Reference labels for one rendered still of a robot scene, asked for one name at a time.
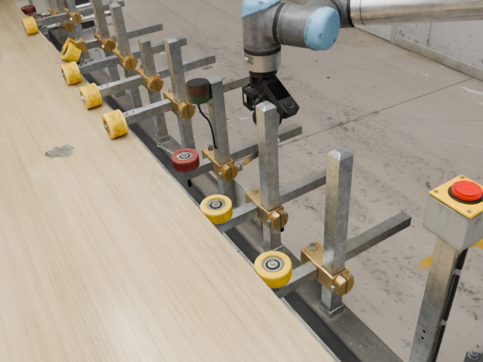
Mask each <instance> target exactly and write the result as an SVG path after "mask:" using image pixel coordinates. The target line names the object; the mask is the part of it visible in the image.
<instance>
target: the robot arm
mask: <svg viewBox="0 0 483 362"><path fill-rule="evenodd" d="M280 1H281V0H243V2H242V3H241V19H242V31H243V43H244V65H245V68H246V69H247V70H248V71H249V77H250V83H248V84H247V85H246V86H244V87H241V88H242V99H243V105H244V106H245V107H247V108H248V109H249V110H250V111H254V112H253V114H252V118H253V121H252V123H253V126H254V127H255V129H257V120H256V107H255V106H256V105H258V104H259V103H261V102H264V101H269V102H270V103H272V104H273V105H275V106H276V107H277V130H278V128H279V125H280V124H281V122H282V119H287V118H289V117H291V116H294V115H296V114H297V112H298V110H299V108H300V106H299V105H298V104H297V103H296V102H295V100H294V99H293V97H292V96H291V95H290V94H289V92H288V91H287V89H286V88H285V87H284V85H283V84H282V83H281V82H280V80H279V79H278V78H277V76H276V74H277V69H278V68H279V67H280V66H281V64H282V60H281V45H288V46H293V47H302V48H307V49H311V50H314V51H319V50H328V49H330V48H331V47H332V46H333V45H334V42H335V41H336V39H337V37H338V34H339V29H340V28H352V27H360V26H374V25H388V24H417V23H431V22H459V21H474V20H483V0H311V1H309V2H308V3H307V4H305V5H301V4H289V3H281V2H280ZM247 87H249V88H247ZM244 94H246V97H247V102H245V101H244Z"/></svg>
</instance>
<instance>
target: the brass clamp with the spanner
mask: <svg viewBox="0 0 483 362"><path fill-rule="evenodd" d="M201 151H202V157H203V159H205V158H208V159H209V160H210V161H211V163H212V168H213V170H212V172H213V173H214V174H215V175H216V176H217V177H218V178H219V179H220V180H223V179H225V180H226V181H231V180H233V179H234V178H235V177H236V176H237V174H238V169H237V167H235V166H234V160H232V159H231V158H230V159H231V161H228V162H225V163H223V164H219V163H218V162H217V161H216V160H215V157H214V151H208V150H207V148H205V149H202V150H201Z"/></svg>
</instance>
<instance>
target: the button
mask: <svg viewBox="0 0 483 362"><path fill-rule="evenodd" d="M451 192H452V194H453V195H454V196H456V197H457V198H458V199H460V200H465V201H473V200H478V199H480V197H481V196H482V188H481V187H480V186H478V184H476V183H474V182H471V181H468V180H461V181H458V182H455V183H454V184H453V185H452V186H451Z"/></svg>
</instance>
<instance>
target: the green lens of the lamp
mask: <svg viewBox="0 0 483 362"><path fill-rule="evenodd" d="M210 99H211V94H210V91H209V92H208V93H207V94H205V95H203V96H190V95H189V94H188V101H189V102H190V103H192V104H203V103H207V102H209V101H210Z"/></svg>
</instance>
